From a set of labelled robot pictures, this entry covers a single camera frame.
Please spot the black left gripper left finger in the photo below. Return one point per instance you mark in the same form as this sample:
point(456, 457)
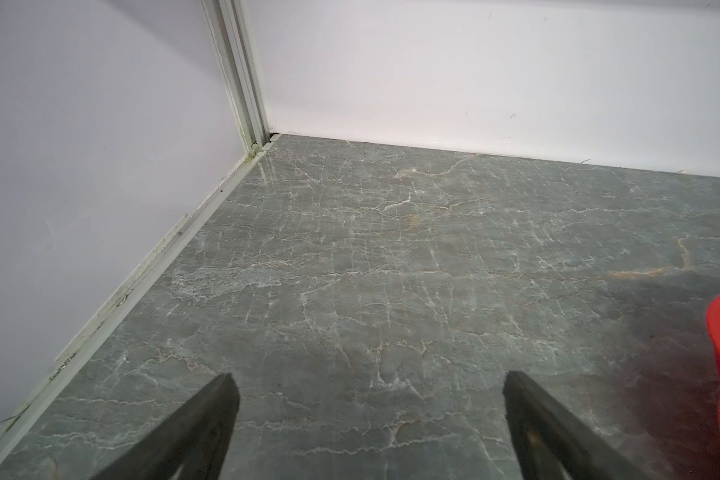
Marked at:
point(192, 443)

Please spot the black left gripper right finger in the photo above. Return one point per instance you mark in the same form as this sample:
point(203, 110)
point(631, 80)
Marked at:
point(552, 443)

